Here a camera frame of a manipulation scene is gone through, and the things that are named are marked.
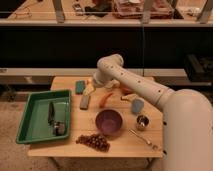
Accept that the black knife in tray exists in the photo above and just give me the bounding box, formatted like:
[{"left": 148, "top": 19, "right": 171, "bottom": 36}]
[{"left": 48, "top": 102, "right": 55, "bottom": 125}]

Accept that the bunch of dark grapes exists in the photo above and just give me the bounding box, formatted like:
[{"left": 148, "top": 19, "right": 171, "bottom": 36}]
[{"left": 76, "top": 134, "right": 110, "bottom": 152}]

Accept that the teal rectangular sponge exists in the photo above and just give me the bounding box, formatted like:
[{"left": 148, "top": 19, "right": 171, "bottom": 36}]
[{"left": 75, "top": 80, "right": 86, "bottom": 94}]

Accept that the grey rectangular block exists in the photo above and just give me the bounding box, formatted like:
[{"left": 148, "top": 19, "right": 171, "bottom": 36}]
[{"left": 80, "top": 95, "right": 90, "bottom": 110}]

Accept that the light blue cup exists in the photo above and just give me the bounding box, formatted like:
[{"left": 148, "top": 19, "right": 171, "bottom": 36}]
[{"left": 131, "top": 99, "right": 144, "bottom": 114}]

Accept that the wooden table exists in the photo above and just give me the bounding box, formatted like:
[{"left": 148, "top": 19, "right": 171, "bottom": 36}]
[{"left": 27, "top": 76, "right": 165, "bottom": 158}]

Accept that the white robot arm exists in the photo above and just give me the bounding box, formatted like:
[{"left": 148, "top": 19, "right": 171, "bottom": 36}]
[{"left": 92, "top": 54, "right": 213, "bottom": 171}]

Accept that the purple bowl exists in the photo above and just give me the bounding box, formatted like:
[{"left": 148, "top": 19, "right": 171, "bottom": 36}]
[{"left": 95, "top": 109, "right": 123, "bottom": 135}]

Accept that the orange carrot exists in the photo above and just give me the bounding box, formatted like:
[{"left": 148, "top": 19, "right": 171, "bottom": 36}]
[{"left": 99, "top": 92, "right": 113, "bottom": 108}]

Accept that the green plastic tray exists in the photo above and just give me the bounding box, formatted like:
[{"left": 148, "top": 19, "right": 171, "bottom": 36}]
[{"left": 16, "top": 90, "right": 71, "bottom": 144}]

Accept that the small metal cup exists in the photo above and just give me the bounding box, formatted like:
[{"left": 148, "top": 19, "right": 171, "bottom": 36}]
[{"left": 136, "top": 115, "right": 149, "bottom": 131}]

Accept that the yellow banana piece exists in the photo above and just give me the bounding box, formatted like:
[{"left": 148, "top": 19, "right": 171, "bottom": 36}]
[{"left": 121, "top": 94, "right": 137, "bottom": 101}]

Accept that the small metal object in tray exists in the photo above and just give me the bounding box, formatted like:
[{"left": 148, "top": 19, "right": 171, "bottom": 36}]
[{"left": 53, "top": 122, "right": 65, "bottom": 136}]

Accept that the orange bowl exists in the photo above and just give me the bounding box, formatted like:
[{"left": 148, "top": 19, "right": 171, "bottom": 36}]
[{"left": 119, "top": 84, "right": 132, "bottom": 94}]

